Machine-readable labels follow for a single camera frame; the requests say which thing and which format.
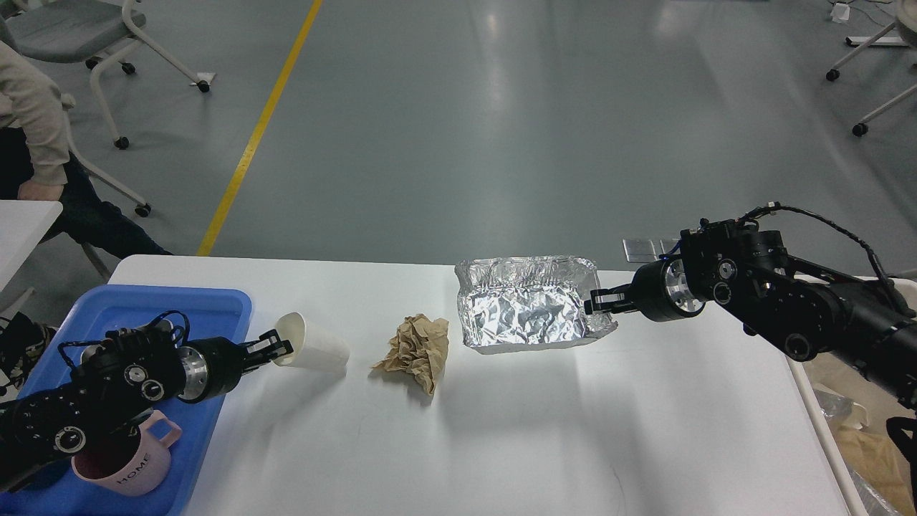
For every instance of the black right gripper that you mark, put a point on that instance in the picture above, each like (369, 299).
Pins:
(659, 290)

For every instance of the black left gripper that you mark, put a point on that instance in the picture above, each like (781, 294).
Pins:
(214, 366)

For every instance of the white paper cup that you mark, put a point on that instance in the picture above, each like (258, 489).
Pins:
(313, 347)

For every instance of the aluminium foil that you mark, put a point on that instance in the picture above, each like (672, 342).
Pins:
(509, 304)

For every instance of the brown paper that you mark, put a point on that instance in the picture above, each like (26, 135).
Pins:
(419, 347)

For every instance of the pink mug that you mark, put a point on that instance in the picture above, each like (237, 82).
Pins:
(131, 462)

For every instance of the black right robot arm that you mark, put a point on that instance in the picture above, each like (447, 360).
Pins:
(803, 309)

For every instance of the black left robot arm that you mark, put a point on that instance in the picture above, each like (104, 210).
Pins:
(130, 370)

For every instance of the person's hand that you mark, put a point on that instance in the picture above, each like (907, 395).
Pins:
(33, 191)

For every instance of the floor socket plate left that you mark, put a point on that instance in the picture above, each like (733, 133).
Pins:
(640, 251)

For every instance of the floor socket plate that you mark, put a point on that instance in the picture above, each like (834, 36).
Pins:
(670, 246)
(640, 251)

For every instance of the blue plastic tray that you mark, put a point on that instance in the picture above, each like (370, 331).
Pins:
(210, 313)

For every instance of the floor socket plate right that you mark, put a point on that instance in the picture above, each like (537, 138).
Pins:
(670, 246)

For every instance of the beige waste bin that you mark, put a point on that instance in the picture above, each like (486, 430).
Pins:
(849, 416)

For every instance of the white side table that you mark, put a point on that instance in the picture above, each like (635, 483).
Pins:
(23, 224)

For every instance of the person in beige sweater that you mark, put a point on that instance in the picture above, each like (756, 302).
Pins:
(34, 147)

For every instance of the grey office chair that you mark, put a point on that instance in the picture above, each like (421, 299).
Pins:
(97, 33)

